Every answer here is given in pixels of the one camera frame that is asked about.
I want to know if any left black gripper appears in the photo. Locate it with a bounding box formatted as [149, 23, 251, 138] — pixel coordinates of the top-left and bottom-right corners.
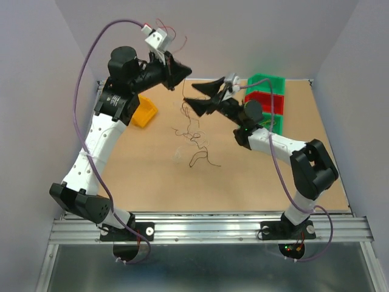
[129, 49, 192, 94]

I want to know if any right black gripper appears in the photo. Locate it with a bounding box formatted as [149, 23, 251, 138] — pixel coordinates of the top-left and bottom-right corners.
[182, 77, 244, 127]

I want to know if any wire bundle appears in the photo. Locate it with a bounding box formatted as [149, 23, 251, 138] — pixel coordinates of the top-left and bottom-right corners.
[171, 77, 210, 147]

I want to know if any red wire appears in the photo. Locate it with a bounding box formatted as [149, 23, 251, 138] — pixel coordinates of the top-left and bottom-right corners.
[155, 18, 188, 52]

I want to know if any brown wire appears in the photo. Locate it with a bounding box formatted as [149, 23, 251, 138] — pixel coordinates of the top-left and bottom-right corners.
[188, 145, 222, 169]

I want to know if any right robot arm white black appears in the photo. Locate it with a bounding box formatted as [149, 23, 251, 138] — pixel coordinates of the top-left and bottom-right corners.
[184, 76, 339, 237]

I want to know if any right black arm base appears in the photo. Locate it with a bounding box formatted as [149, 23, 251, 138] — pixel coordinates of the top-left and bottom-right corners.
[256, 220, 317, 241]

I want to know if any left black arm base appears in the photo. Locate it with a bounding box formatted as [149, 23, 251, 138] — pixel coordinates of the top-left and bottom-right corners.
[98, 221, 155, 242]

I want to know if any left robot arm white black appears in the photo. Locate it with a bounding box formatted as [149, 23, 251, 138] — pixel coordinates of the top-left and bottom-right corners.
[49, 46, 192, 240]

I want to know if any yellow plastic bin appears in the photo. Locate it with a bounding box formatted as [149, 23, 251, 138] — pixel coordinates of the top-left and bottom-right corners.
[131, 96, 158, 128]

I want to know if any red plastic bin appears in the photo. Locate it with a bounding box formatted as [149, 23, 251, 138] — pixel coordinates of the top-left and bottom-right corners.
[244, 91, 284, 115]

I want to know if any far green plastic bin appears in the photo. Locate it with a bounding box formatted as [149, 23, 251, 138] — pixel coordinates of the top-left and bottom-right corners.
[246, 74, 286, 96]

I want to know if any green plastic bin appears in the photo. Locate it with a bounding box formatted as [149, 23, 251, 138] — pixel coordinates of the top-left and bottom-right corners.
[260, 113, 283, 135]
[246, 74, 286, 96]

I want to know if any near green plastic bin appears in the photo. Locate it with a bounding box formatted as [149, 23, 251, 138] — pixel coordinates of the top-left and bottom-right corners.
[260, 113, 283, 135]

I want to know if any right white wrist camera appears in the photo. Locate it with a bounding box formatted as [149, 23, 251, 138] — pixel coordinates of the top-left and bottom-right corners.
[224, 73, 241, 94]

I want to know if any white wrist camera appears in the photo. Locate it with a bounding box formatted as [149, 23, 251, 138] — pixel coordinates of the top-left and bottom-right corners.
[224, 73, 241, 94]
[145, 28, 173, 55]

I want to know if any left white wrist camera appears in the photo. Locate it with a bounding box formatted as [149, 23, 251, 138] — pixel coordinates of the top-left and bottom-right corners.
[145, 28, 173, 55]

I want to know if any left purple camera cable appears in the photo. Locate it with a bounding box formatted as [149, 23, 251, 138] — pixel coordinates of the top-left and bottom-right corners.
[74, 19, 151, 265]

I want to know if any aluminium mounting rail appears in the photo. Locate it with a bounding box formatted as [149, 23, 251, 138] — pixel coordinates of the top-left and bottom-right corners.
[49, 212, 374, 245]

